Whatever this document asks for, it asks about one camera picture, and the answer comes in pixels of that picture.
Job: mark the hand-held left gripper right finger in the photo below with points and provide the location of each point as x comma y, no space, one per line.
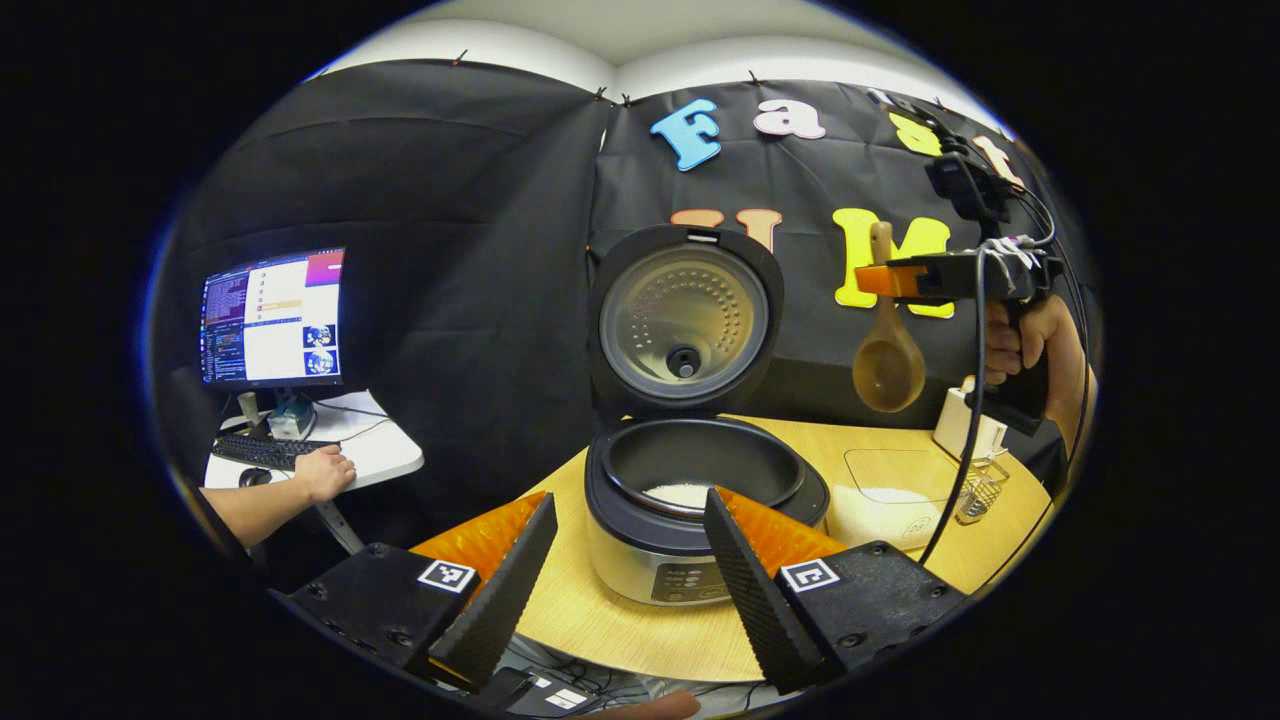
760,600

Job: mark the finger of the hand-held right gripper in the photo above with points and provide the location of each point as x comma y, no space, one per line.
940,278

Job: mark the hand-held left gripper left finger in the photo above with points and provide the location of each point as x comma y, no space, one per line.
500,600

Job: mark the wooden spoon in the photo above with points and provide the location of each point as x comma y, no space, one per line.
888,370

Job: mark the white rice heap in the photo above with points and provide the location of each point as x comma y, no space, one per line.
680,494

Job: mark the clear plastic rice container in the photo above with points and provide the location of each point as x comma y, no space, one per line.
890,480

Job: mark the black silver rice cooker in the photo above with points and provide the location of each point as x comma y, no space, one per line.
685,320

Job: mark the white toaster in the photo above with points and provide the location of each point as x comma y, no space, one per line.
960,425

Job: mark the white side table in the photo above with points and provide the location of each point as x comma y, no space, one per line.
385,455

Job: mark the black keyboard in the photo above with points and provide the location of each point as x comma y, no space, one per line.
275,452

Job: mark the black computer mouse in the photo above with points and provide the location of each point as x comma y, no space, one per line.
255,477

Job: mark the small teal box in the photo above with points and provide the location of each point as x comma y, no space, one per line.
292,418

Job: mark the computer monitor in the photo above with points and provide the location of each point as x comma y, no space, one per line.
275,315

